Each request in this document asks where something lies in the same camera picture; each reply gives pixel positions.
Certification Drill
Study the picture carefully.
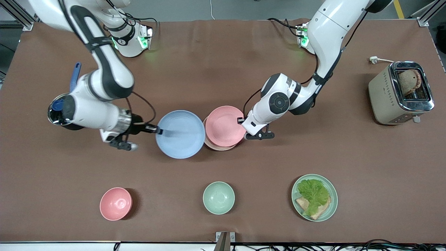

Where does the pink plate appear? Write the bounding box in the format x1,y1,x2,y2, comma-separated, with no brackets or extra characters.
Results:
205,106,247,147

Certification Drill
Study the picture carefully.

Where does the blue plate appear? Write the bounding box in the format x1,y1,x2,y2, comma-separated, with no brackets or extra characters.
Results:
155,110,206,159

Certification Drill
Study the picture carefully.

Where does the beige plate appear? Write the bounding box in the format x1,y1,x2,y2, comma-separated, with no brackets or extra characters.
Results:
203,117,241,151

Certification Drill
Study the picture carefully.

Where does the brown table cover sheet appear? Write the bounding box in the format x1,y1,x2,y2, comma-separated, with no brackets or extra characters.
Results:
0,19,446,243

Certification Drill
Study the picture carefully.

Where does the pink bowl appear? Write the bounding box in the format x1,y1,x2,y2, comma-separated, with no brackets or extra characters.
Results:
100,187,133,221

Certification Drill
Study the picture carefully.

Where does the green bowl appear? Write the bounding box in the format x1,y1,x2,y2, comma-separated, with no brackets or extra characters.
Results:
203,181,235,215

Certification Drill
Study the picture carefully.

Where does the glass lid blue knob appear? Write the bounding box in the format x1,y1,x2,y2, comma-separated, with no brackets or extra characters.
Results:
48,93,72,126

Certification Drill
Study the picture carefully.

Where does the green lettuce leaf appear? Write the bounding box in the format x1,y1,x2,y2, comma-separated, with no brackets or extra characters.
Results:
297,179,331,216

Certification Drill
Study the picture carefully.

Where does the brown bread slice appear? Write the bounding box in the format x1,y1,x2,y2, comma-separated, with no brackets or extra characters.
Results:
295,196,332,221

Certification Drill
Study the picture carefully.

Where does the green plate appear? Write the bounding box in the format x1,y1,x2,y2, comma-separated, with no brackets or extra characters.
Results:
291,174,338,222

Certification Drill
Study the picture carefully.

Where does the beige chrome toaster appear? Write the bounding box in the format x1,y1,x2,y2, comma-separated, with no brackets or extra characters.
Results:
368,61,435,126

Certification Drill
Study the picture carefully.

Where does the brown toast slice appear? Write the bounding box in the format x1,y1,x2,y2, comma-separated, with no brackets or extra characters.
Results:
398,69,422,95

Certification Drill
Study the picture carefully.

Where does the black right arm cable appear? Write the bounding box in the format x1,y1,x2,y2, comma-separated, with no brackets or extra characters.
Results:
125,91,157,127

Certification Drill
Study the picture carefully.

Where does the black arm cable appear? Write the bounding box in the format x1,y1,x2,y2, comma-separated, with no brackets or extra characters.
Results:
125,91,157,127
242,10,368,119

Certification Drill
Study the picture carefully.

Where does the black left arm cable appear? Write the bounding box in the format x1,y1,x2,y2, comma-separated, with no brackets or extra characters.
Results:
242,10,368,119

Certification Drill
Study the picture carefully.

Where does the black saucepan blue handle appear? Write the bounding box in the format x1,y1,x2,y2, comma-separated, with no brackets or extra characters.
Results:
48,62,86,131

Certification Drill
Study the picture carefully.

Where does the black base cable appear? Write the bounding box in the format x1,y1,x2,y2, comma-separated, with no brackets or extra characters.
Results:
268,17,301,37
124,13,161,33

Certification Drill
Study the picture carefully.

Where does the metal camera bracket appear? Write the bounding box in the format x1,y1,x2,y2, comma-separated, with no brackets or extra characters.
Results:
215,231,236,251

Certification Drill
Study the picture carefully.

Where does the white toaster plug cable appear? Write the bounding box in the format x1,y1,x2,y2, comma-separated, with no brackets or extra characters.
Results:
369,56,396,65

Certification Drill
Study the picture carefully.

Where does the black cable bundle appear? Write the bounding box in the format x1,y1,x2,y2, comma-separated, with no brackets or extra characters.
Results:
232,239,446,251

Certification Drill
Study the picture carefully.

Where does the aluminium frame profile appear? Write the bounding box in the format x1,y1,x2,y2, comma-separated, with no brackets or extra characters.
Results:
416,0,446,27
0,0,35,31

